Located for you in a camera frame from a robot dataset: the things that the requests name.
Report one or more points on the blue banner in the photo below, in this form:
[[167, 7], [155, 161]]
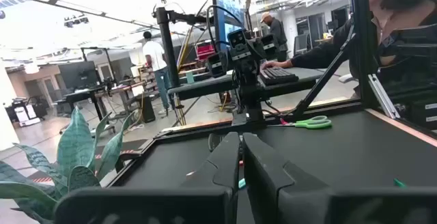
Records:
[[230, 15]]

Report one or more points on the person's hand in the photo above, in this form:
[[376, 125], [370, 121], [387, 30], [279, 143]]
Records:
[[273, 64]]

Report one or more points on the black camera stand pole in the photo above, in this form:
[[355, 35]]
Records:
[[168, 46]]

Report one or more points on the red storage box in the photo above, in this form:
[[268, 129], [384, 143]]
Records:
[[206, 51]]

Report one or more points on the aluminium extrusion bar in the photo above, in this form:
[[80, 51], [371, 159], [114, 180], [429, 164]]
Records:
[[384, 96]]

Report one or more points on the snake plant in white pot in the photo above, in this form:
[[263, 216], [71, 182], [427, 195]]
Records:
[[73, 149]]

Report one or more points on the black power adapter box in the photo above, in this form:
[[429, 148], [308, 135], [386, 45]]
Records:
[[216, 63]]

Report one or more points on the black computer tower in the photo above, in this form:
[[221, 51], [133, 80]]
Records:
[[147, 109]]

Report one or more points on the background work desk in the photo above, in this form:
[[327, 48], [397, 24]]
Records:
[[102, 92]]

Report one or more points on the large black monitor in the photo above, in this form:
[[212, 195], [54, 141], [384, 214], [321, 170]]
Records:
[[78, 74]]

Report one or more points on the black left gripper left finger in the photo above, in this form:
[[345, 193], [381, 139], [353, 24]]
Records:
[[218, 169]]

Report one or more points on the backlit computer keyboard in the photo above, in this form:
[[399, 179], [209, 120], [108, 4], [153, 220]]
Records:
[[278, 75]]

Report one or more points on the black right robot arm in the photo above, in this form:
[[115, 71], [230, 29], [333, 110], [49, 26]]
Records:
[[251, 104]]

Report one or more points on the white printer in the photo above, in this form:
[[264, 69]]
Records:
[[25, 113]]

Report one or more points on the green ballpoint pen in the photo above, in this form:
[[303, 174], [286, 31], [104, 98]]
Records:
[[398, 183]]

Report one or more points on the person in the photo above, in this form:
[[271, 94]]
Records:
[[409, 46], [155, 55], [277, 32]]

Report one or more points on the small teal box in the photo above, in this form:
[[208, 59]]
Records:
[[190, 77]]

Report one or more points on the grey side desk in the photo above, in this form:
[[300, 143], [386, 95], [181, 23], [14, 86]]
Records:
[[205, 86]]

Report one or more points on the small red clip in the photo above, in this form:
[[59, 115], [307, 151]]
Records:
[[283, 121]]

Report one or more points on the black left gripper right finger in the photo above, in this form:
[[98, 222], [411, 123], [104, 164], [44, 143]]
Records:
[[266, 176]]

